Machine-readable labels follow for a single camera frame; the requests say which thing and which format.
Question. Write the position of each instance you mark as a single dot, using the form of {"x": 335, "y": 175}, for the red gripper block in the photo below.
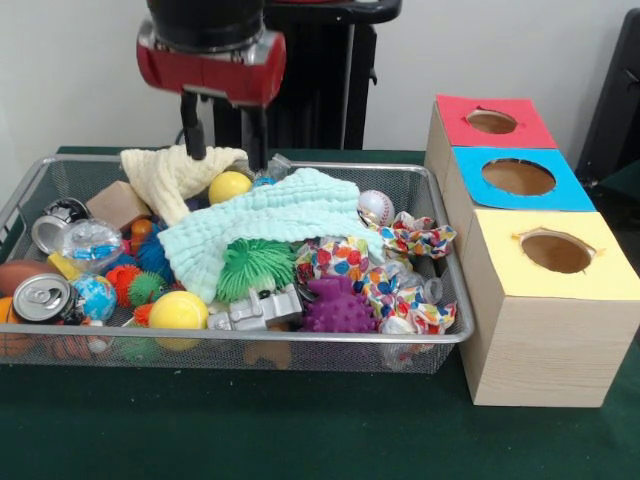
{"x": 215, "y": 80}

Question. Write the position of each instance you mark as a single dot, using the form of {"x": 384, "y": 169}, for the cream waffle cloth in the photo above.
{"x": 165, "y": 177}

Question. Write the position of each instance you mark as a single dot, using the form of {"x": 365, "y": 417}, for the mint waffle cloth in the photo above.
{"x": 280, "y": 210}

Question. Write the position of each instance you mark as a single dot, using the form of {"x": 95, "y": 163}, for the shallow clear mesh bin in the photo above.
{"x": 410, "y": 350}

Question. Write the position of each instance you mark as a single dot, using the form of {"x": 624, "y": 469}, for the wooden box with three holes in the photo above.
{"x": 545, "y": 340}

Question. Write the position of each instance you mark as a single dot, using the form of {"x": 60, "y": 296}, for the green spiky ball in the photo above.
{"x": 250, "y": 272}

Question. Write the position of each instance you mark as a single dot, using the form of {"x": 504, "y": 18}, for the white baseball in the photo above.
{"x": 376, "y": 207}

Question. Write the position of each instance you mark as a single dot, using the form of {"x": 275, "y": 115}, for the yellow ball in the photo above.
{"x": 178, "y": 310}

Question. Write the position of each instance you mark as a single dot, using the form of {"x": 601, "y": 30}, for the blue globe ball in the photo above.
{"x": 96, "y": 296}

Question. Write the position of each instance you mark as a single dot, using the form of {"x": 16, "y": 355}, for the purple spiky ball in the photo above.
{"x": 340, "y": 310}

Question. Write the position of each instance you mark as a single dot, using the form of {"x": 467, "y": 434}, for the colourful confetti print packet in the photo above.
{"x": 410, "y": 240}

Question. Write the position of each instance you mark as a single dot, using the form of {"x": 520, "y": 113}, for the silver drink can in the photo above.
{"x": 42, "y": 299}

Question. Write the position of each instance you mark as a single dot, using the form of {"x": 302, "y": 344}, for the dark green tablecloth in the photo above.
{"x": 250, "y": 425}

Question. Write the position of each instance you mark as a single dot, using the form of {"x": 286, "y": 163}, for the black upright panel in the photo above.
{"x": 615, "y": 90}

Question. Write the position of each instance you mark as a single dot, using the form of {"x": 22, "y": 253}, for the black pedestal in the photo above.
{"x": 325, "y": 100}

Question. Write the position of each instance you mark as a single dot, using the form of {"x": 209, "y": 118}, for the silver toy camera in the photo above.
{"x": 260, "y": 310}

